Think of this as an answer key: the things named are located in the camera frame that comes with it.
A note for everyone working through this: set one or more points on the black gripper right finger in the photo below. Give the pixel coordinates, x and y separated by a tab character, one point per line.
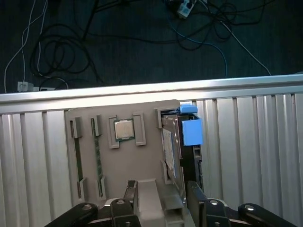
196	201

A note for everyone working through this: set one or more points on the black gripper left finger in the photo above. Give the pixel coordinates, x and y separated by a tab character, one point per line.
123	212

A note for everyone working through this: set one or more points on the hard disk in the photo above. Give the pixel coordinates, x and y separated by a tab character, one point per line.
193	132

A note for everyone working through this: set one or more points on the grey parts rack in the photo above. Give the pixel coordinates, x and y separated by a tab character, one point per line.
142	160

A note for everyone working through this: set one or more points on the silver CPU chip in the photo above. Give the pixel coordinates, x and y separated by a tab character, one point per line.
123	129

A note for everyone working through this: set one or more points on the white power adapter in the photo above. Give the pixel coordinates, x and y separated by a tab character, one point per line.
24	87

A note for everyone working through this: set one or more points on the white power strip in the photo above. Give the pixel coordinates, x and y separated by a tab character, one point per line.
187	8

